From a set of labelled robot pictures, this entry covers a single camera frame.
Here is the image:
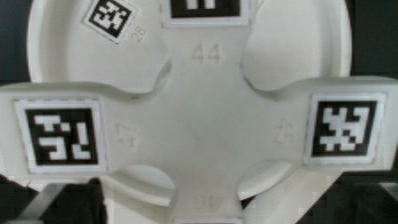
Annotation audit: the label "white round table top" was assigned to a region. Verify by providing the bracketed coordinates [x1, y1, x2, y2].
[26, 0, 354, 224]

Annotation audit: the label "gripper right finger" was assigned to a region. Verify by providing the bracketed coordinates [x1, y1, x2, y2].
[301, 173, 398, 224]

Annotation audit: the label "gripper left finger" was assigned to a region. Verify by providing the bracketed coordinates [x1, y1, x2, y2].
[11, 178, 109, 224]

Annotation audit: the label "white cross table base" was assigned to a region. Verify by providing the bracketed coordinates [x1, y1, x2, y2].
[0, 0, 398, 224]

